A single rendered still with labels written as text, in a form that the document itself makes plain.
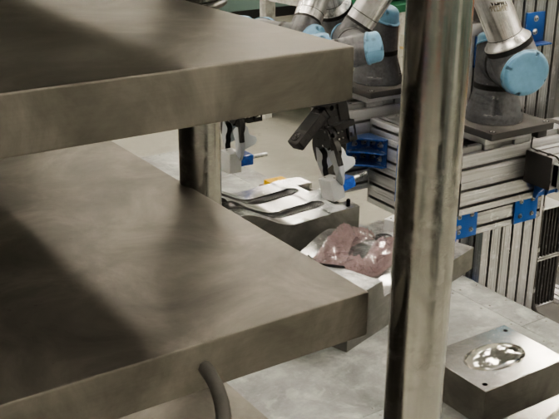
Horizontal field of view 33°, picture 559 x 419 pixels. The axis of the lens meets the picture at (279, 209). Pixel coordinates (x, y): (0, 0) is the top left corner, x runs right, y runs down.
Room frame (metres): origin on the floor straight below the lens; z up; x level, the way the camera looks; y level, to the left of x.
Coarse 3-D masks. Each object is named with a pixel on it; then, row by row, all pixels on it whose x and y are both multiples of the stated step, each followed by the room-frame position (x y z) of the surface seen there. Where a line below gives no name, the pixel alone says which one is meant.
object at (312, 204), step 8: (280, 192) 2.25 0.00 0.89; (288, 192) 2.25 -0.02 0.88; (296, 192) 2.24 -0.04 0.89; (224, 200) 2.03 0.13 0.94; (240, 200) 2.18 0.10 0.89; (248, 200) 2.19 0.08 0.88; (256, 200) 2.20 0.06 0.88; (264, 200) 2.20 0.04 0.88; (312, 200) 2.17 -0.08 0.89; (232, 208) 2.00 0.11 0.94; (240, 208) 2.01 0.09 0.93; (248, 208) 2.07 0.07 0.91; (296, 208) 2.14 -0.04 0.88; (304, 208) 2.15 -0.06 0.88; (312, 208) 2.13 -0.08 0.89; (272, 216) 2.10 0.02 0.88; (280, 216) 2.10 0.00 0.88
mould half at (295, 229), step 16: (224, 192) 2.21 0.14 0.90; (240, 192) 2.25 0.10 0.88; (256, 192) 2.25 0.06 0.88; (272, 192) 2.25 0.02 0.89; (304, 192) 2.24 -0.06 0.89; (320, 192) 2.24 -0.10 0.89; (256, 208) 2.13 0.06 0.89; (272, 208) 2.14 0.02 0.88; (288, 208) 2.14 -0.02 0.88; (320, 208) 2.13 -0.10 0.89; (336, 208) 2.13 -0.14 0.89; (352, 208) 2.13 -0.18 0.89; (256, 224) 1.98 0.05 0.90; (272, 224) 2.00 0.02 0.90; (288, 224) 2.03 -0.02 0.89; (304, 224) 2.05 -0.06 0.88; (320, 224) 2.08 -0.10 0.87; (336, 224) 2.11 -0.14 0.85; (352, 224) 2.13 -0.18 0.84; (288, 240) 2.03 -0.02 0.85; (304, 240) 2.06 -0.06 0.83
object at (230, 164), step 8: (224, 152) 2.35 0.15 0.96; (232, 152) 2.35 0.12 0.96; (248, 152) 2.39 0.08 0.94; (264, 152) 2.42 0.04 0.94; (224, 160) 2.35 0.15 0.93; (232, 160) 2.34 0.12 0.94; (240, 160) 2.35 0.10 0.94; (248, 160) 2.37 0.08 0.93; (224, 168) 2.35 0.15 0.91; (232, 168) 2.34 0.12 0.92; (240, 168) 2.35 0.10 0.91
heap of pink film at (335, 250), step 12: (336, 228) 1.93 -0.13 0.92; (348, 228) 1.91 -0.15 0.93; (360, 228) 1.94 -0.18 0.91; (336, 240) 1.89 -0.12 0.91; (348, 240) 1.89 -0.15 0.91; (360, 240) 1.90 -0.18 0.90; (384, 240) 1.86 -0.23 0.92; (324, 252) 1.84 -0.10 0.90; (336, 252) 1.85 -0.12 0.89; (348, 252) 1.86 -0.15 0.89; (372, 252) 1.83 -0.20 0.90; (384, 252) 1.83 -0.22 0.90; (336, 264) 1.79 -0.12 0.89; (348, 264) 1.78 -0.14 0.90; (360, 264) 1.79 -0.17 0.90; (372, 264) 1.79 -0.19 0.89; (384, 264) 1.79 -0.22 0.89; (372, 276) 1.76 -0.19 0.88
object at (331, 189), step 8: (328, 176) 2.20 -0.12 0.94; (352, 176) 2.20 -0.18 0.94; (360, 176) 2.24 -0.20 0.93; (320, 184) 2.20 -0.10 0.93; (328, 184) 2.17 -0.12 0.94; (336, 184) 2.17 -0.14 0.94; (344, 184) 2.19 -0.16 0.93; (352, 184) 2.20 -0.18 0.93; (328, 192) 2.17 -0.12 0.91; (336, 192) 2.17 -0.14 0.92; (336, 200) 2.16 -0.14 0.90
